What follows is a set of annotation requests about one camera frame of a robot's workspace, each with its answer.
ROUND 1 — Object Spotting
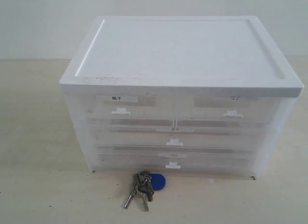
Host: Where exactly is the wide clear drawer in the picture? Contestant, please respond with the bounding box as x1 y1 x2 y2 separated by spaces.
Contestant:
93 153 254 173
88 125 271 150

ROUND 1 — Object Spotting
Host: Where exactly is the bottom wide clear drawer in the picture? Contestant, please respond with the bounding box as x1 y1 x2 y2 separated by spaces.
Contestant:
93 153 254 173

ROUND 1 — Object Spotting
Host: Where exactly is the translucent plastic drawer cabinet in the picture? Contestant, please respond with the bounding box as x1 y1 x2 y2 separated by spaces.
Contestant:
59 16 304 178

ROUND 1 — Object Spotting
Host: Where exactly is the middle wide clear drawer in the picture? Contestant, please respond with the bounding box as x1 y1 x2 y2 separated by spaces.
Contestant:
88 125 271 150

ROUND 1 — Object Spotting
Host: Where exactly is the key bunch with blue tag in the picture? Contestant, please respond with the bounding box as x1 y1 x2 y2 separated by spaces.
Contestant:
124 170 166 211

